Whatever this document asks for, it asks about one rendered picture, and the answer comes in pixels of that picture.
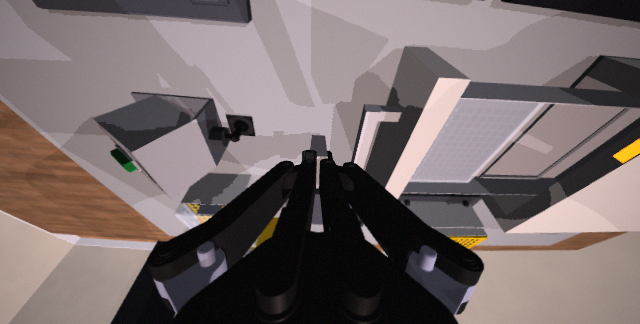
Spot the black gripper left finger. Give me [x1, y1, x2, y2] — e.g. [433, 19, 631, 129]
[147, 135, 319, 315]

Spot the yellow open-top bin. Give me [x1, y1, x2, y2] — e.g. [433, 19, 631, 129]
[242, 217, 278, 258]

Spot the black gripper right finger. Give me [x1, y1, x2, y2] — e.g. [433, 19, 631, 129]
[318, 135, 484, 316]

